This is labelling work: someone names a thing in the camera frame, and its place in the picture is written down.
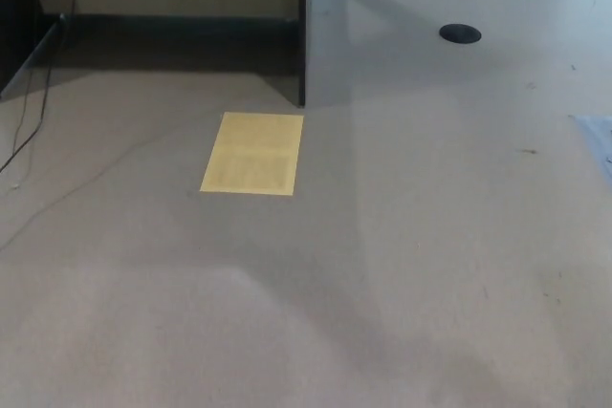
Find yellow paper sheet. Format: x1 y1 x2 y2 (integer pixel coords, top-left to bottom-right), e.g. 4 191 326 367
199 111 305 198

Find dark wood desk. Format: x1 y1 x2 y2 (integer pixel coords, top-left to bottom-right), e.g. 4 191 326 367
0 0 317 108

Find black round floor cover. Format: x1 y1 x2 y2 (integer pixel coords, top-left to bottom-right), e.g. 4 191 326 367
438 23 483 43

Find light blue plastic sheet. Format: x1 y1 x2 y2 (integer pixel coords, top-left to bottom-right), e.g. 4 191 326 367
568 114 612 175

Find long grey floor cable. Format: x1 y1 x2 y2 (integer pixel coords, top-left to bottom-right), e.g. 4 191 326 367
0 86 273 252

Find thick black cable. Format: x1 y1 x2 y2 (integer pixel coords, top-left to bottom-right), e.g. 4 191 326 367
0 0 82 174

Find thin dark cable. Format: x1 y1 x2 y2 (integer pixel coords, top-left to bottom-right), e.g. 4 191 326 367
8 56 35 161

